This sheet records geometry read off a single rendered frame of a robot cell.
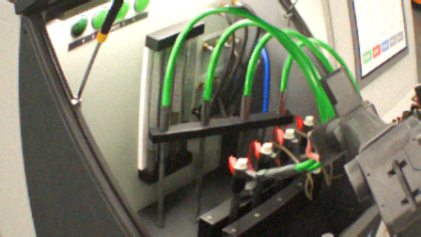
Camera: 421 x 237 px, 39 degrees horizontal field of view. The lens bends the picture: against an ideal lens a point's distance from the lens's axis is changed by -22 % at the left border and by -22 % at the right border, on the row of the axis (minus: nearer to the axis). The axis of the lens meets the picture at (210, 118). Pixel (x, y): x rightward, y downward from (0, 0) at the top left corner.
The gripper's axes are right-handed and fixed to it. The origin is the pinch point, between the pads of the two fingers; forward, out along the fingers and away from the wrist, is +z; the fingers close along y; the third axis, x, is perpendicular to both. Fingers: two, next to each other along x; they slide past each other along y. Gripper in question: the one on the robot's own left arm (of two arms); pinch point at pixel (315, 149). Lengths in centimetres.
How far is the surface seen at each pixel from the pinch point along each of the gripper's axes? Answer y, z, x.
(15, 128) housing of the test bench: 46, 23, -33
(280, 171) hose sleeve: 4.3, 8.0, 0.3
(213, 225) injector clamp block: 13.9, 26.1, 4.0
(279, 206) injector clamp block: -1.5, 26.6, 7.8
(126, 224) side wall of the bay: 37.6, 1.2, -4.3
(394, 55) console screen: -70, 39, -8
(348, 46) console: -39.3, 23.6, -16.0
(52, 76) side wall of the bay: 38, 0, -33
